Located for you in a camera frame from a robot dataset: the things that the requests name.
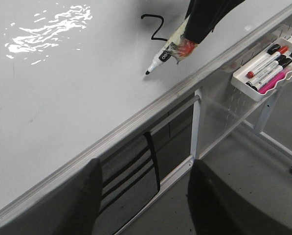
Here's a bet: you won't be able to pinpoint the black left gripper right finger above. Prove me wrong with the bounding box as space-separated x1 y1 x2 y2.
188 160 292 235

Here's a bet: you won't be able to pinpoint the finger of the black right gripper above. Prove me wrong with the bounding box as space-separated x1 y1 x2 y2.
184 0 243 44

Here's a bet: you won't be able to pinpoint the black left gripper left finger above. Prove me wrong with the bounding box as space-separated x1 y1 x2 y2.
54 159 102 235

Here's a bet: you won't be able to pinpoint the white black whiteboard marker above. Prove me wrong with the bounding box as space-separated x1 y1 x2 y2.
145 17 198 75

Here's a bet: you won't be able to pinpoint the grey fabric organiser black stripes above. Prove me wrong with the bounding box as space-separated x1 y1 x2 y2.
92 132 160 235

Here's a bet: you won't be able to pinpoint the red capped white marker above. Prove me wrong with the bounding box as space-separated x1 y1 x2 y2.
247 46 289 79

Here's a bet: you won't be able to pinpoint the black capped white marker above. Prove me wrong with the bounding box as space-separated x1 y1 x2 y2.
246 55 292 91

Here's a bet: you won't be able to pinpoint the white plastic marker tray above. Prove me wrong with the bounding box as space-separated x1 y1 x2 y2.
231 36 292 101

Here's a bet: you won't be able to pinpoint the white pegboard panel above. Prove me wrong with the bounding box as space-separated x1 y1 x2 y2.
199 24 292 158

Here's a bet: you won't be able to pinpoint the pink marker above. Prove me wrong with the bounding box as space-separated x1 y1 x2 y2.
258 67 292 94

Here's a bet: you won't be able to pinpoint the white whiteboard with aluminium frame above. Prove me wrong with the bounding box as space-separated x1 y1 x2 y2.
0 0 292 226

